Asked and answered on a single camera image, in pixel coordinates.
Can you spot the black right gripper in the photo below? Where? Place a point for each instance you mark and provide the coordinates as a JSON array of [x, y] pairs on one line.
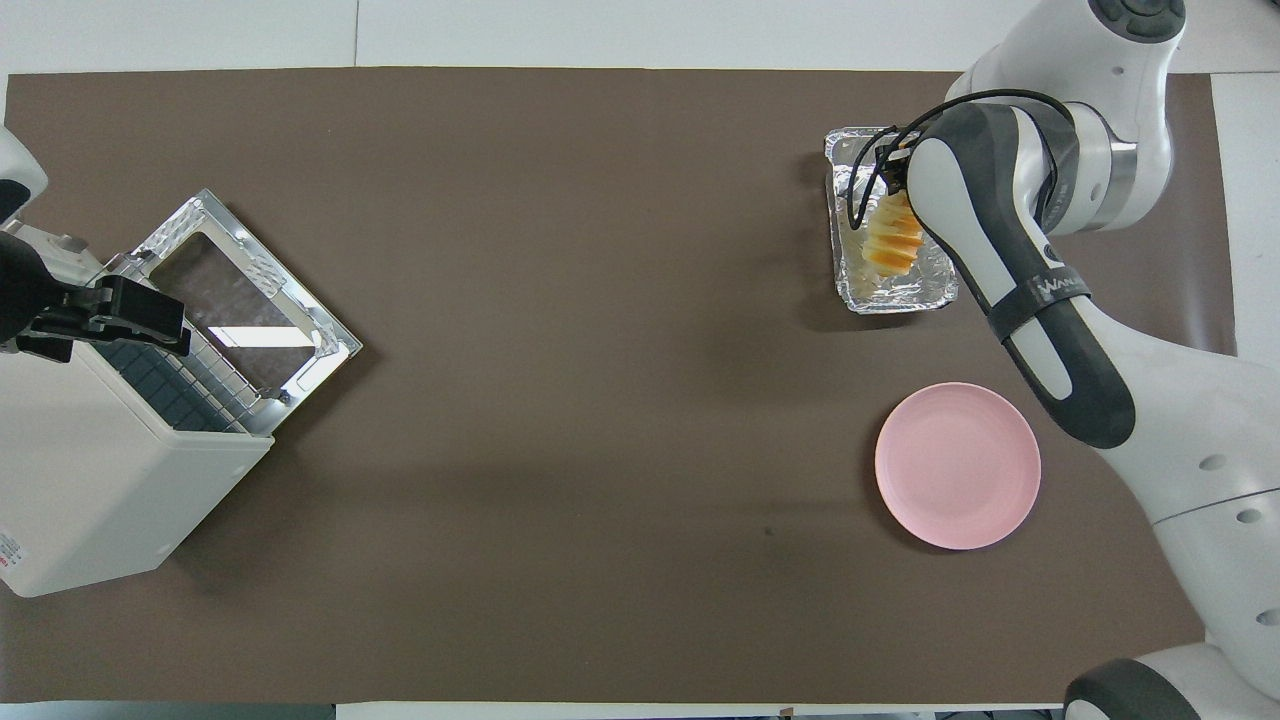
[[893, 165]]

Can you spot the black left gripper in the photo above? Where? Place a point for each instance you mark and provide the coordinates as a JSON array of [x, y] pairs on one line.
[[20, 290]]

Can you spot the sliced golden bread loaf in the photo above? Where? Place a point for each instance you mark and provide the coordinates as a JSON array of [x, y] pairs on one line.
[[892, 245]]

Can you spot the aluminium foil tray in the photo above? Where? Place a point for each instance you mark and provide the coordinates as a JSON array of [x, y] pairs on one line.
[[900, 295]]

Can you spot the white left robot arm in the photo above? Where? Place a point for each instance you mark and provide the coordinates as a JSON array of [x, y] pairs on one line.
[[15, 170]]

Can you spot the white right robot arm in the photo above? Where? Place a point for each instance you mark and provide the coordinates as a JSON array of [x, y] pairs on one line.
[[1180, 430]]

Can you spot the glass oven door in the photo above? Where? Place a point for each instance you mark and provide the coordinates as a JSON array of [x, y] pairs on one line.
[[235, 300]]

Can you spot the cream toaster oven body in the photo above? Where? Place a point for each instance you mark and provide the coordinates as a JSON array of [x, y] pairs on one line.
[[90, 480]]

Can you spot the round pink plate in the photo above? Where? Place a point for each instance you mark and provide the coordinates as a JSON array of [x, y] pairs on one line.
[[958, 466]]

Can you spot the brown table mat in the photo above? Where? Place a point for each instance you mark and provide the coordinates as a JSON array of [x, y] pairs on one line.
[[600, 300]]

